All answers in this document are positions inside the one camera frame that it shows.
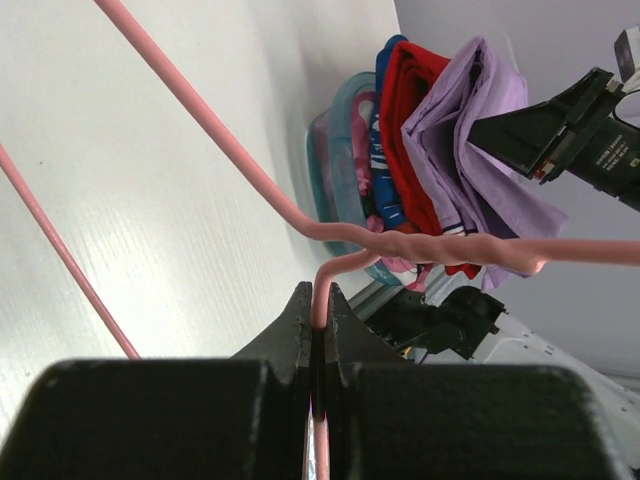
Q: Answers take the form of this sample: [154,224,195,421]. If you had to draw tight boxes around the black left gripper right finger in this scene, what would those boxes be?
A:
[325,287,630,479]

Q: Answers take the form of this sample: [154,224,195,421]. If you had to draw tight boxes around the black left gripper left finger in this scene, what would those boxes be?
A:
[9,282,311,479]

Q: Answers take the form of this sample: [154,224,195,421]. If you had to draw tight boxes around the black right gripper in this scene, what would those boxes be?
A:
[468,68,625,185]

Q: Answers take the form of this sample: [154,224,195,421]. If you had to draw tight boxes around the purple trousers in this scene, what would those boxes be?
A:
[400,35,570,294]

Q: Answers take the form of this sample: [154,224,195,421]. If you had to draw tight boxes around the pink wire hanger with trousers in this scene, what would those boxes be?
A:
[0,0,640,480]

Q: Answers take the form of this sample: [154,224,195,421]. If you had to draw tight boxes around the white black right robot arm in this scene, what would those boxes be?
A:
[367,68,639,409]

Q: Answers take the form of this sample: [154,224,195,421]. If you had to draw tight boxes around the red folded cloth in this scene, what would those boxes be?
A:
[377,40,481,280]

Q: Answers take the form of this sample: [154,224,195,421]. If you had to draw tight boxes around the colourful clothes in basin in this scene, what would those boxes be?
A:
[356,35,431,292]

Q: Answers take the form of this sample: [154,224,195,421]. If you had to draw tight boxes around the teal plastic basin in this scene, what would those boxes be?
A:
[304,71,406,287]

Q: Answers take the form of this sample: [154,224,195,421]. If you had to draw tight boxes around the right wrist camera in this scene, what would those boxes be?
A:
[614,25,640,93]

